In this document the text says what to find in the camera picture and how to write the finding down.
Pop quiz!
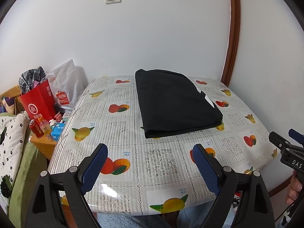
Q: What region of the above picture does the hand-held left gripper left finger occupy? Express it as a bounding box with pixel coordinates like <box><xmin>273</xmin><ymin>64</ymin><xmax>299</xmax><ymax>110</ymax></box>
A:
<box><xmin>25</xmin><ymin>143</ymin><xmax>109</xmax><ymax>228</ymax></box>

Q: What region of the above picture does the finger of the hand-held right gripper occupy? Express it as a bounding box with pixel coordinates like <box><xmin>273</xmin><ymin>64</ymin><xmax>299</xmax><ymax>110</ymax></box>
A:
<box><xmin>288</xmin><ymin>128</ymin><xmax>304</xmax><ymax>148</ymax></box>
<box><xmin>269</xmin><ymin>131</ymin><xmax>291</xmax><ymax>151</ymax></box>

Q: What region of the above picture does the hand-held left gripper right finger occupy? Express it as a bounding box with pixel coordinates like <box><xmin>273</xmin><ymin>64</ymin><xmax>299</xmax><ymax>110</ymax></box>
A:
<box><xmin>192</xmin><ymin>144</ymin><xmax>276</xmax><ymax>228</ymax></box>

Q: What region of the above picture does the black white blue jacket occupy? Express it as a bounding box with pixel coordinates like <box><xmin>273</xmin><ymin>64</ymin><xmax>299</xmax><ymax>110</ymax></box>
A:
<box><xmin>135</xmin><ymin>69</ymin><xmax>224</xmax><ymax>139</ymax></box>

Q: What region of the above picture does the person's right hand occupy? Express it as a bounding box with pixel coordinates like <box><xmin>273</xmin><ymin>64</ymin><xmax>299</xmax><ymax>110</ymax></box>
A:
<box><xmin>286</xmin><ymin>174</ymin><xmax>303</xmax><ymax>206</ymax></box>

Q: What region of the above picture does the blue cardboard box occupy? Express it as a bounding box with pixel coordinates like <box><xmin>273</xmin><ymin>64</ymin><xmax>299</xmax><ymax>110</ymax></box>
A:
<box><xmin>51</xmin><ymin>123</ymin><xmax>66</xmax><ymax>142</ymax></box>

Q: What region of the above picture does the fruit-printed tablecloth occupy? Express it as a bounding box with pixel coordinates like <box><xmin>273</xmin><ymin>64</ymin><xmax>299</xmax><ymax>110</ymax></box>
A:
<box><xmin>47</xmin><ymin>75</ymin><xmax>279</xmax><ymax>215</ymax></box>

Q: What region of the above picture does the wooden nightstand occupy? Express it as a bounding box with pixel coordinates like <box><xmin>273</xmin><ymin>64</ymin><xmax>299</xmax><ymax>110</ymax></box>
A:
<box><xmin>30</xmin><ymin>134</ymin><xmax>59</xmax><ymax>161</ymax></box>

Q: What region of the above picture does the orange drink bottle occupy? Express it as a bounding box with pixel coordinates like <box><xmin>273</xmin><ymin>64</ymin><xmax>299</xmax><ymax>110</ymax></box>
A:
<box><xmin>39</xmin><ymin>116</ymin><xmax>53</xmax><ymax>139</ymax></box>

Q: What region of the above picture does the light blue fleece clothing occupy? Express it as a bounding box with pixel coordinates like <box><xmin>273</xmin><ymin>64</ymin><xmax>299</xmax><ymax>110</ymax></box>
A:
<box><xmin>97</xmin><ymin>205</ymin><xmax>234</xmax><ymax>228</ymax></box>

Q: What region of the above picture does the red soda can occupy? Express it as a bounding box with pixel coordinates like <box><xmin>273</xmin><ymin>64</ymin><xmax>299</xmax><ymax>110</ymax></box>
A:
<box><xmin>29</xmin><ymin>119</ymin><xmax>44</xmax><ymax>139</ymax></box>

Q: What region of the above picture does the green blanket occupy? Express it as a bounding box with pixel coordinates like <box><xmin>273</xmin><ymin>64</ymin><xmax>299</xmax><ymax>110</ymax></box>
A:
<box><xmin>0</xmin><ymin>113</ymin><xmax>48</xmax><ymax>228</ymax></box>

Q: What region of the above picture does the white flower-dotted quilt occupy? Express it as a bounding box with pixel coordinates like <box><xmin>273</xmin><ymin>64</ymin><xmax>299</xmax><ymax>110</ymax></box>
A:
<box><xmin>0</xmin><ymin>114</ymin><xmax>30</xmax><ymax>209</ymax></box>

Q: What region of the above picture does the red paper bag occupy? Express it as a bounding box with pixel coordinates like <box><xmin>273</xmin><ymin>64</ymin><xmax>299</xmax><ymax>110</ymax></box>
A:
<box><xmin>19</xmin><ymin>79</ymin><xmax>59</xmax><ymax>121</ymax></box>

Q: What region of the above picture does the white plastic shopping bag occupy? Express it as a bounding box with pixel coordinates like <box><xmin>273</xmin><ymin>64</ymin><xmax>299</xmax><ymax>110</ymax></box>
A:
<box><xmin>47</xmin><ymin>59</ymin><xmax>83</xmax><ymax>111</ymax></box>

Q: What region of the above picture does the purple patterned pillow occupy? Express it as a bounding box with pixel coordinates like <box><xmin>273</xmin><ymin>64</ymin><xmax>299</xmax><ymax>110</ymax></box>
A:
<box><xmin>0</xmin><ymin>96</ymin><xmax>16</xmax><ymax>114</ymax></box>

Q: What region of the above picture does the grey plaid cloth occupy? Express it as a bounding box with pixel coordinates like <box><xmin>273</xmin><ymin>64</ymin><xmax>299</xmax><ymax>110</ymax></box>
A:
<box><xmin>18</xmin><ymin>66</ymin><xmax>47</xmax><ymax>95</ymax></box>

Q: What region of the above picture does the wooden headboard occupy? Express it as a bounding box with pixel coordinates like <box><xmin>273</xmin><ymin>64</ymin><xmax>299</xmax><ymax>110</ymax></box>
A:
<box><xmin>0</xmin><ymin>85</ymin><xmax>24</xmax><ymax>116</ymax></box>

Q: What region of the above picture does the black cable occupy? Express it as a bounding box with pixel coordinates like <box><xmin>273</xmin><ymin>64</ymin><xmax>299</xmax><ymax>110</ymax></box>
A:
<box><xmin>275</xmin><ymin>207</ymin><xmax>294</xmax><ymax>222</ymax></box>

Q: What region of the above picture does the brown wooden door frame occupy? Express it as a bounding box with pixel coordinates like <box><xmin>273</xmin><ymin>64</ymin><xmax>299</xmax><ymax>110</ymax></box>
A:
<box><xmin>220</xmin><ymin>0</ymin><xmax>240</xmax><ymax>86</ymax></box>

